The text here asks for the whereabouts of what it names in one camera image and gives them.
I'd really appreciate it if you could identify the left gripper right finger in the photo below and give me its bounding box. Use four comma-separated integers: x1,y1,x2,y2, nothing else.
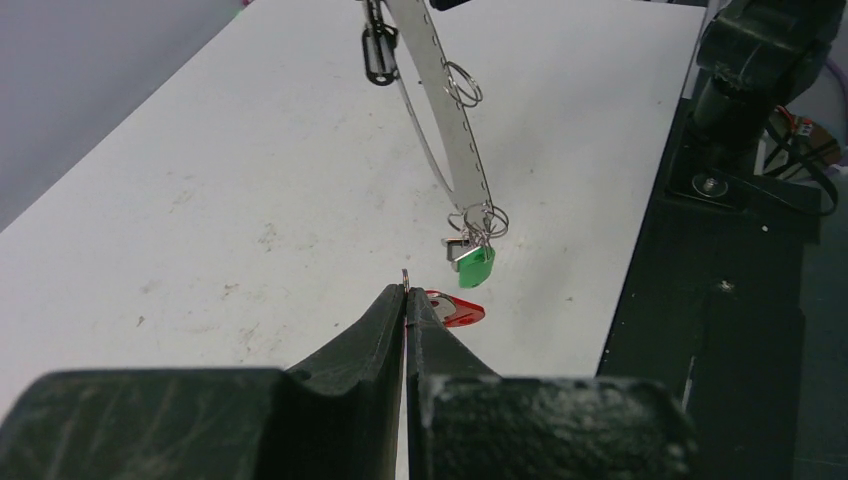
406,288,699,479

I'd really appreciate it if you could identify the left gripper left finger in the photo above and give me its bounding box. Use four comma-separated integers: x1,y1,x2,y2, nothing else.
1,285,406,479

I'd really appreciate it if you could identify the key with red tag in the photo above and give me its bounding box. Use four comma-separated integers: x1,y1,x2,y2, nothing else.
426,290,486,328

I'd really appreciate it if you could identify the large silver keyring plate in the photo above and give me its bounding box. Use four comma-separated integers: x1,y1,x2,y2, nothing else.
382,1,509,245

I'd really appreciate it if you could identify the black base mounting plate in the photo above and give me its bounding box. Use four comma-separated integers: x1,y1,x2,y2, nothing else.
596,99,823,480

